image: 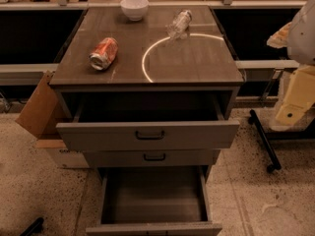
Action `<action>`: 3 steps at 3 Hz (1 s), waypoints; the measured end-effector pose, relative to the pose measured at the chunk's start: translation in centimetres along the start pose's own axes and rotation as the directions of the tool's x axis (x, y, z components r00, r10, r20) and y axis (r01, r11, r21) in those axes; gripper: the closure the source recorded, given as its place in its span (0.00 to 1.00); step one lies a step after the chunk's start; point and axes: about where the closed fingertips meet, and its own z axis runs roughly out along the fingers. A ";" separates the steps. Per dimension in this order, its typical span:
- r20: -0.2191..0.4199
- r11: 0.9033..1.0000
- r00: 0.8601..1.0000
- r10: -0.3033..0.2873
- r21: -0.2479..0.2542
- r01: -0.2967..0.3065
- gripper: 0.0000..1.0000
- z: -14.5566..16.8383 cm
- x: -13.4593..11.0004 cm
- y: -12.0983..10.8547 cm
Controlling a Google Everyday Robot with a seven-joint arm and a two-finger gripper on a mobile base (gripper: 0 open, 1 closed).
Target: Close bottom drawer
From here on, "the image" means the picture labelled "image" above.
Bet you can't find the grey bottom drawer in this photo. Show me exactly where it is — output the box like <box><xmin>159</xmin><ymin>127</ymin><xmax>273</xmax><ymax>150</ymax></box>
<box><xmin>86</xmin><ymin>166</ymin><xmax>222</xmax><ymax>236</ymax></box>

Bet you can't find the grey drawer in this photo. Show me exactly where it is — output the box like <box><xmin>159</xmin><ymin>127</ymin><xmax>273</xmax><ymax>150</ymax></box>
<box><xmin>57</xmin><ymin>91</ymin><xmax>239</xmax><ymax>150</ymax></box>
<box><xmin>84</xmin><ymin>149</ymin><xmax>220</xmax><ymax>168</ymax></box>
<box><xmin>86</xmin><ymin>166</ymin><xmax>222</xmax><ymax>236</ymax></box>

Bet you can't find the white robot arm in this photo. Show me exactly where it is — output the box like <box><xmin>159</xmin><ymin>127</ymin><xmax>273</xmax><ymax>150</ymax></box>
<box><xmin>267</xmin><ymin>0</ymin><xmax>315</xmax><ymax>131</ymax></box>

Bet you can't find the grey drawer cabinet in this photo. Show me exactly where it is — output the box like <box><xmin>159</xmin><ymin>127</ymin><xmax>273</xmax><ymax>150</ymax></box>
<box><xmin>49</xmin><ymin>5</ymin><xmax>245</xmax><ymax>175</ymax></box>

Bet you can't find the grey middle drawer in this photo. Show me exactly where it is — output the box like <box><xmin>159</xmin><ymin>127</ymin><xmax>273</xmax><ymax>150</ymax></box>
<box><xmin>84</xmin><ymin>149</ymin><xmax>220</xmax><ymax>168</ymax></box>

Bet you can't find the grey top drawer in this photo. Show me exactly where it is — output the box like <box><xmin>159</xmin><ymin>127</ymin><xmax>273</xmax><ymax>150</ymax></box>
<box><xmin>57</xmin><ymin>91</ymin><xmax>239</xmax><ymax>150</ymax></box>

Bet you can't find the black wheeled stand base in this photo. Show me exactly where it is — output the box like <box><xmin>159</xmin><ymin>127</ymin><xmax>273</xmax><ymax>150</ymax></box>
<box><xmin>248</xmin><ymin>109</ymin><xmax>315</xmax><ymax>173</ymax></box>

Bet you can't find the clear plastic bottle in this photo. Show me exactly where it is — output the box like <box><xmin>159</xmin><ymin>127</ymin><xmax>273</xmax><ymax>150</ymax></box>
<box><xmin>166</xmin><ymin>10</ymin><xmax>192</xmax><ymax>39</ymax></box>

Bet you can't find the white ceramic bowl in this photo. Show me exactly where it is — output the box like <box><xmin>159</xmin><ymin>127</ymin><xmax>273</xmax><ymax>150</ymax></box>
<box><xmin>120</xmin><ymin>0</ymin><xmax>149</xmax><ymax>21</ymax></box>

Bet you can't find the crushed orange soda can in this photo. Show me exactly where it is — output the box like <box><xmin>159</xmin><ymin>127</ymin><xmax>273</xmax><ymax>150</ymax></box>
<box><xmin>89</xmin><ymin>37</ymin><xmax>118</xmax><ymax>71</ymax></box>

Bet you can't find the brown cardboard box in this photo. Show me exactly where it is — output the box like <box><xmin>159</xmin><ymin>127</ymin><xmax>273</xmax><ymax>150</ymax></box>
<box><xmin>15</xmin><ymin>70</ymin><xmax>90</xmax><ymax>169</ymax></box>

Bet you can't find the black object bottom left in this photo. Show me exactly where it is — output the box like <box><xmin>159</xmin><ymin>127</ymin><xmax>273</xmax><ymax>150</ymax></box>
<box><xmin>20</xmin><ymin>217</ymin><xmax>44</xmax><ymax>236</ymax></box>

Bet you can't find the metal shelf bracket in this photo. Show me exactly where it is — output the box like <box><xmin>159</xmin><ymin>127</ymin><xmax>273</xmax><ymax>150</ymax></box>
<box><xmin>260</xmin><ymin>68</ymin><xmax>284</xmax><ymax>103</ymax></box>

